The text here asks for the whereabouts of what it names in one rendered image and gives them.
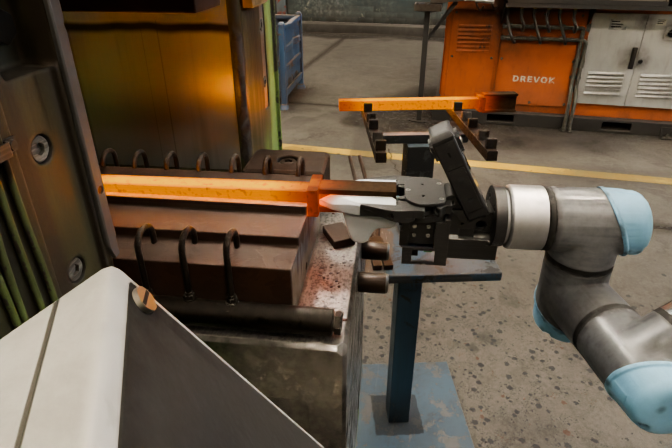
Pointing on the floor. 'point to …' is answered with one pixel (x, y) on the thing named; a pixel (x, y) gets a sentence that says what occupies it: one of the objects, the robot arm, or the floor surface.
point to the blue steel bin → (289, 55)
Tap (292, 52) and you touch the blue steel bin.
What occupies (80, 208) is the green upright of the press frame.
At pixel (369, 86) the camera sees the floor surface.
